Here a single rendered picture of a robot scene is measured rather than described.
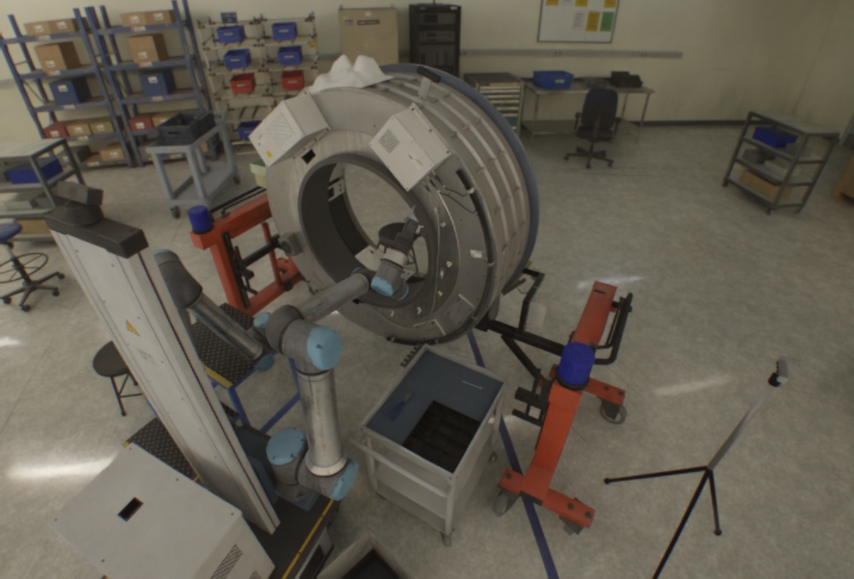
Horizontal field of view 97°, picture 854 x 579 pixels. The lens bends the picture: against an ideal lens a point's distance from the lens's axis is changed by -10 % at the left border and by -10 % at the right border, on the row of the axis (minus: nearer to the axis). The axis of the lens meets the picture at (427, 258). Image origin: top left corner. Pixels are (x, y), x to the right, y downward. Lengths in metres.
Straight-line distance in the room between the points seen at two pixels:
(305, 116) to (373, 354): 1.76
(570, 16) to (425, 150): 6.33
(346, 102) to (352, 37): 4.56
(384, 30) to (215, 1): 2.42
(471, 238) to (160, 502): 1.47
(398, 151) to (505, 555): 1.91
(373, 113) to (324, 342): 0.99
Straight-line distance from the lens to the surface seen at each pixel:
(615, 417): 2.83
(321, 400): 1.36
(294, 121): 1.90
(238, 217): 2.92
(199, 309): 1.74
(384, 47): 6.46
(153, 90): 7.00
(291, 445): 1.71
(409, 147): 1.60
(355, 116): 1.88
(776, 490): 3.11
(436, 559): 2.35
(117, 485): 1.86
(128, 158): 7.49
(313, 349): 1.21
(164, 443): 2.75
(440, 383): 2.02
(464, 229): 1.77
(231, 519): 1.62
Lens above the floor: 2.23
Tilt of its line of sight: 34 degrees down
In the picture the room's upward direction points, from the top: straight up
